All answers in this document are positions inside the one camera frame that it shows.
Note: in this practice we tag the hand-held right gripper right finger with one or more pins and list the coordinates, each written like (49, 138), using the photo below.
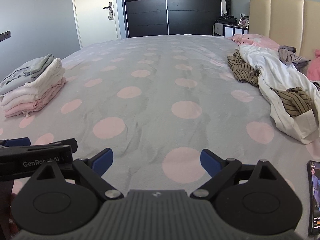
(208, 161)

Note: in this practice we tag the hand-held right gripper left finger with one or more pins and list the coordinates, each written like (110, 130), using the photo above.
(102, 161)

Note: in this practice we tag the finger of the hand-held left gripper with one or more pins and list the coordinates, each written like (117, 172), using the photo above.
(17, 142)
(67, 143)

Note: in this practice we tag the grey shirt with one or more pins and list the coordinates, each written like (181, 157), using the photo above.
(25, 72)

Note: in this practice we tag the pale folded garment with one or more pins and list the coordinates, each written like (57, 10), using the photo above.
(20, 97)

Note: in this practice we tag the pink folded garment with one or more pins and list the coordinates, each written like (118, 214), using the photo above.
(47, 97)

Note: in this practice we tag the white folded garment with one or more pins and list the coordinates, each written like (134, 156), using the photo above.
(50, 72)

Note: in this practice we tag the grey pink-dotted bed sheet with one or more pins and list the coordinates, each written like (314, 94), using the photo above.
(160, 92)

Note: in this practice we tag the olive striped garment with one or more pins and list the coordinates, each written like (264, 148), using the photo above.
(245, 70)

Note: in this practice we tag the smartphone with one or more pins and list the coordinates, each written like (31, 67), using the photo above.
(315, 197)

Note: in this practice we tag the white shirt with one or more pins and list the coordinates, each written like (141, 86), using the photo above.
(270, 65)

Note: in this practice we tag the white door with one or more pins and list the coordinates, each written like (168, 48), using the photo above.
(92, 17)

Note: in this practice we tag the pink cloth pile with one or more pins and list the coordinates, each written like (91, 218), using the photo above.
(252, 40)

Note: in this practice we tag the taupe crumpled garment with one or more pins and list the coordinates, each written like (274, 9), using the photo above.
(287, 55)

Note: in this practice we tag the white nightstand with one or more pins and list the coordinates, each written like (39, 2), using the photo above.
(220, 29)

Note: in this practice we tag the plain pink pillow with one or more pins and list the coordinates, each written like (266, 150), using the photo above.
(315, 67)

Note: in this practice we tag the black bag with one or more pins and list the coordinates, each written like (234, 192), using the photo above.
(226, 20)

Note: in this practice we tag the black sliding-door wardrobe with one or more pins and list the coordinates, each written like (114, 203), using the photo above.
(145, 17)

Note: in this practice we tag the beige padded headboard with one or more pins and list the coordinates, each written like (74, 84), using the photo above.
(275, 22)

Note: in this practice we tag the dark wall switch panel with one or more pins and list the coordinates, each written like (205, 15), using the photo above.
(5, 36)

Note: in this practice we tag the photo frame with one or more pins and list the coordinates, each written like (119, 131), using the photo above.
(243, 22)

